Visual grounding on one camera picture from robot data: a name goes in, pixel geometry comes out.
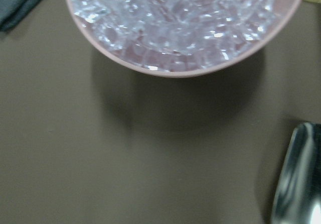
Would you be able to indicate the pink bowl with ice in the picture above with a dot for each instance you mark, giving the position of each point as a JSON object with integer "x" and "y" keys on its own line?
{"x": 180, "y": 38}

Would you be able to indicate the metal scoop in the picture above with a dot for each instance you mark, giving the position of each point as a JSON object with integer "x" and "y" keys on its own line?
{"x": 297, "y": 196}

